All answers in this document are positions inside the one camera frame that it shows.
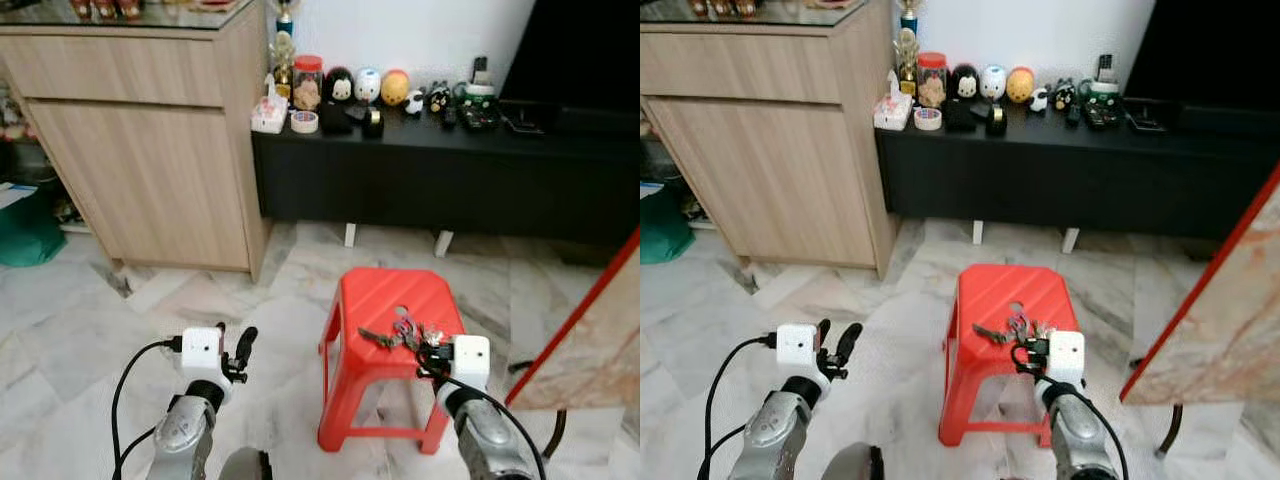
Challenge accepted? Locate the green bag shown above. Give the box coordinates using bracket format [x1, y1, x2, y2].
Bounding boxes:
[0, 183, 68, 268]
[640, 183, 698, 267]

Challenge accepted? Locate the black table leg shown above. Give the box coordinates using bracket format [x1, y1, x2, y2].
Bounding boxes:
[539, 409, 568, 460]
[1154, 402, 1184, 457]

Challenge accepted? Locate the yellow round plush toy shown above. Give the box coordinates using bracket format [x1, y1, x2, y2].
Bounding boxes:
[1005, 66, 1037, 105]
[380, 68, 412, 107]

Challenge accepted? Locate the red plastic stool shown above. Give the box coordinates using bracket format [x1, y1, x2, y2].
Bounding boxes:
[937, 263, 1084, 449]
[317, 267, 469, 456]

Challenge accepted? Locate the gold trophy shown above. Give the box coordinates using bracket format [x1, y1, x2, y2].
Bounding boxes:
[894, 28, 922, 97]
[271, 30, 299, 100]

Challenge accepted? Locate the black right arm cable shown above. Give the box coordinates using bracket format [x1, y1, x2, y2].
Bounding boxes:
[440, 370, 550, 480]
[1048, 376, 1132, 480]

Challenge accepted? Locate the marble table top red edge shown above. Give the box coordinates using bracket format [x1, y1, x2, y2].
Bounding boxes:
[1119, 160, 1280, 407]
[505, 227, 641, 412]

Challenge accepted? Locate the grey robot leg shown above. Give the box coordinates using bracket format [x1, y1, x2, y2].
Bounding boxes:
[820, 442, 887, 480]
[217, 447, 274, 480]

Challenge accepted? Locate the black low console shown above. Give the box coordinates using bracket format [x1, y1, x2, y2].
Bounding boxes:
[874, 97, 1280, 243]
[251, 98, 641, 253]

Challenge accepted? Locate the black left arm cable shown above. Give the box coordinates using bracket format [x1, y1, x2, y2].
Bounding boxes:
[110, 337, 186, 480]
[697, 334, 779, 480]

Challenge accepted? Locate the black round plush toy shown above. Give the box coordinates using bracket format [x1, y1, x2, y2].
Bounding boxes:
[947, 63, 981, 102]
[322, 66, 356, 104]

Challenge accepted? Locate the black remote control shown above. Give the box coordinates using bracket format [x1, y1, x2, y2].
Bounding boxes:
[1083, 99, 1127, 131]
[458, 101, 502, 133]

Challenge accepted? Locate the black box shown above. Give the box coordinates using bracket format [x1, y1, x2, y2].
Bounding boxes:
[318, 99, 354, 137]
[942, 97, 979, 134]

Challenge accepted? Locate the white pink tissue pack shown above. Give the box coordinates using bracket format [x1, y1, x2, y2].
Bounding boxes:
[872, 72, 914, 132]
[251, 75, 290, 135]

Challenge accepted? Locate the bunch of metal keys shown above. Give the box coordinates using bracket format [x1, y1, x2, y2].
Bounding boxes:
[971, 311, 1051, 350]
[357, 314, 447, 354]

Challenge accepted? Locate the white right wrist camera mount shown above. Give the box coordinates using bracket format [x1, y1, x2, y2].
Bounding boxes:
[451, 335, 492, 392]
[1044, 330, 1087, 387]

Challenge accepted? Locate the light wooden cabinet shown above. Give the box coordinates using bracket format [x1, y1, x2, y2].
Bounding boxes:
[0, 0, 272, 283]
[640, 0, 902, 282]

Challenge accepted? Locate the red lidded snack jar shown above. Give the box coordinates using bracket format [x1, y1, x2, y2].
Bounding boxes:
[292, 54, 325, 112]
[916, 51, 949, 110]

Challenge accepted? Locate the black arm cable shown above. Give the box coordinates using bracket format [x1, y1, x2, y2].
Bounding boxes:
[440, 370, 550, 480]
[1048, 376, 1132, 480]
[110, 337, 186, 480]
[697, 334, 779, 480]

